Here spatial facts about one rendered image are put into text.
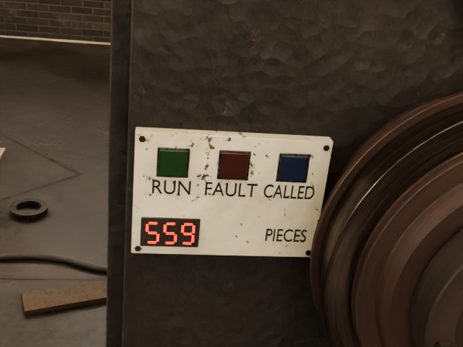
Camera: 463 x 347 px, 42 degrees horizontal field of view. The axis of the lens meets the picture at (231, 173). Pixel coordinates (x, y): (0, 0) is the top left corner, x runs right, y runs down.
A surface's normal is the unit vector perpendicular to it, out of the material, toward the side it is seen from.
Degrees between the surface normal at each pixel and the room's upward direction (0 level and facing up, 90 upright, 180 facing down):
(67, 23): 90
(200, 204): 90
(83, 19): 90
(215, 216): 90
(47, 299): 0
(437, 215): 56
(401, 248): 71
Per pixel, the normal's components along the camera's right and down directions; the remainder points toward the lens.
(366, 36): 0.11, 0.41
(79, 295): 0.10, -0.91
